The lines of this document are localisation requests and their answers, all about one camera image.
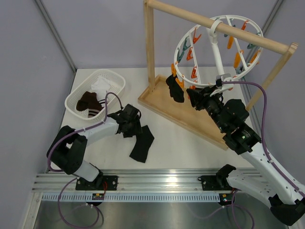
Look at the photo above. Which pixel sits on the wooden hanger rack frame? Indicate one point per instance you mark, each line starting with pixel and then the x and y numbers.
pixel 157 97

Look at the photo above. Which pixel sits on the brown sock with stripes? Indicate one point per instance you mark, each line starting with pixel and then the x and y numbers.
pixel 90 102

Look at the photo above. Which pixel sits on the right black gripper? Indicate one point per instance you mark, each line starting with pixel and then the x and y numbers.
pixel 198 97

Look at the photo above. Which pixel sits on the white slotted cable duct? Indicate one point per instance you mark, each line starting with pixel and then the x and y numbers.
pixel 133 197

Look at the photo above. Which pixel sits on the white sock in basket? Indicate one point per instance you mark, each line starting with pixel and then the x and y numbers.
pixel 101 88

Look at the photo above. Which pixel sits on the white perforated plastic basket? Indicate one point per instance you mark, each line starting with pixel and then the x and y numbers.
pixel 117 87

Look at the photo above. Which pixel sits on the aluminium mounting rail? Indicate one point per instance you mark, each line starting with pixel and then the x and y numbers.
pixel 134 180

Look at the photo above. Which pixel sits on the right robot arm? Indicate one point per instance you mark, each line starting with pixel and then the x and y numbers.
pixel 283 194

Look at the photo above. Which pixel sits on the white round clip hanger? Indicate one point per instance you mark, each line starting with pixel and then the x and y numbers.
pixel 185 49

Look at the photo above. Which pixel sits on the black sock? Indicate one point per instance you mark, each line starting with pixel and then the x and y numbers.
pixel 176 91
pixel 142 145

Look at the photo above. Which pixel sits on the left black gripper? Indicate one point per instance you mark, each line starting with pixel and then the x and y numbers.
pixel 137 129

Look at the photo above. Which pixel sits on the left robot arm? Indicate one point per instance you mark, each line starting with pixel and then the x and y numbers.
pixel 68 148

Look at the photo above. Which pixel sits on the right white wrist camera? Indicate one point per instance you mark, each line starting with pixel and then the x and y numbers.
pixel 223 83

